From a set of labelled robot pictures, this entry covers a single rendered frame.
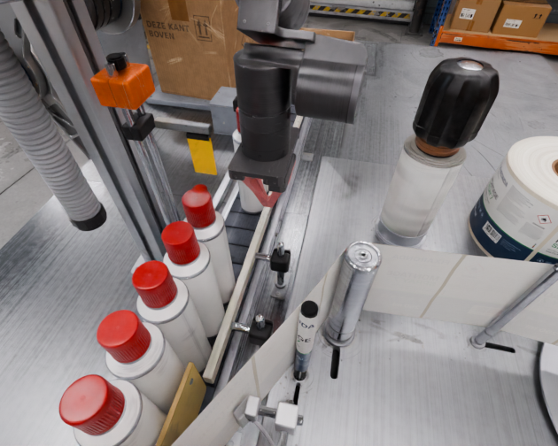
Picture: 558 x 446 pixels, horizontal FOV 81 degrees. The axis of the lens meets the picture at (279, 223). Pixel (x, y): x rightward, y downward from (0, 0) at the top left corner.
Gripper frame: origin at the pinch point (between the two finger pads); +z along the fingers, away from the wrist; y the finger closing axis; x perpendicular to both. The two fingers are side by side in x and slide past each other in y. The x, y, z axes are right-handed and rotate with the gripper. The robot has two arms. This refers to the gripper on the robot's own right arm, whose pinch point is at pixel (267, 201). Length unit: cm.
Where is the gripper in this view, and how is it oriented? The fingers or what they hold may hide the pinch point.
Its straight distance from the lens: 46.1
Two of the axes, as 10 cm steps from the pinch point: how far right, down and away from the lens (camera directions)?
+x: -9.7, -1.7, 1.5
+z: 0.0, 6.7, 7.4
